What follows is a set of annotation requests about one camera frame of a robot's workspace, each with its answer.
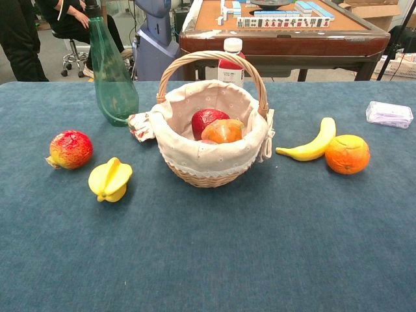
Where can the brown mahjong table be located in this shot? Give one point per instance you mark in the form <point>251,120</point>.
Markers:
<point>282,42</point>

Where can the patterned folded cloth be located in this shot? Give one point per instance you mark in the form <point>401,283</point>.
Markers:
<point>140,126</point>

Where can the clear plastic box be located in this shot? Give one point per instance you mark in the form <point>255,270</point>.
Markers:
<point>389,114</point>

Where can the row of mahjong tiles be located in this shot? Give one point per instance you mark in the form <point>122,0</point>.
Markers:
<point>282,22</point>

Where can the seated person in black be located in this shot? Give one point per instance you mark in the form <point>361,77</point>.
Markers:
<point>71,19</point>

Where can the chrome swivel stool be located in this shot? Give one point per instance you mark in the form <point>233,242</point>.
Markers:
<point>73,52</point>

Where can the glossy orange persimmon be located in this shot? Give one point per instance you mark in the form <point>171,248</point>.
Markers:
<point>224,131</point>

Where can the orange fruit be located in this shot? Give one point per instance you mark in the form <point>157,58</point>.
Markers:
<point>347,154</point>

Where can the blue table cloth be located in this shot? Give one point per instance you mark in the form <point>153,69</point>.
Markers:
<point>208,243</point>

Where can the standing person in black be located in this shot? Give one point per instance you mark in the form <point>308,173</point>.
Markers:
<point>18,39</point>

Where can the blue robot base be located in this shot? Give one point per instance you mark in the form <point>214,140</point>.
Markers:
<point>156,48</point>

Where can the red apple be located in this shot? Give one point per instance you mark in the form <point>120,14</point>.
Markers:
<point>206,120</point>

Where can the red juice bottle white cap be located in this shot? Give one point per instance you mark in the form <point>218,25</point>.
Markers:
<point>229,74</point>

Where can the yellow starfruit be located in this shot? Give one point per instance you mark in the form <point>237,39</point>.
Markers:
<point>110,180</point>

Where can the yellow banana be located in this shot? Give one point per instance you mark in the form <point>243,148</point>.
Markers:
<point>312,148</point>

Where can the black tripod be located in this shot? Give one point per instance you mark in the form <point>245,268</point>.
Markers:
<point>395,39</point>

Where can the white plastic crate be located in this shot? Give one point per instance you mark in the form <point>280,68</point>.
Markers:
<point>401,66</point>

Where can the green spray bottle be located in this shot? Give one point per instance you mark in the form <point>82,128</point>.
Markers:
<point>112,84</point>

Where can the cardboard box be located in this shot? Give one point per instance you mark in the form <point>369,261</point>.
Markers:
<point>373,13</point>

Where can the red and yellow pomegranate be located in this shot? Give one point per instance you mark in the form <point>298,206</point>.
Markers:
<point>71,149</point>

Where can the wicker basket with cloth liner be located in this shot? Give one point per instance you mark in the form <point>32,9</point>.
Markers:
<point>208,157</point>

